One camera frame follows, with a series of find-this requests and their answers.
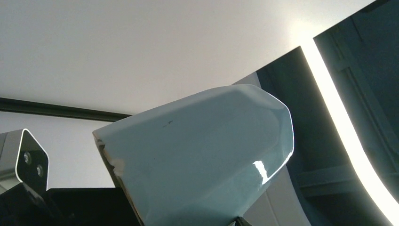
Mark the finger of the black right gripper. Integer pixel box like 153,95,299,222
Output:
0,184,141,226

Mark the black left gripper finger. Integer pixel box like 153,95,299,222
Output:
234,217,252,226

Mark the ceiling light strip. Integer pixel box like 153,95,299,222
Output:
301,38,399,226

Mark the black frame post right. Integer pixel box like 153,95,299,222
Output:
0,97,130,122

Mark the light blue mug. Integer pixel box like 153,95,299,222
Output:
93,84,294,226

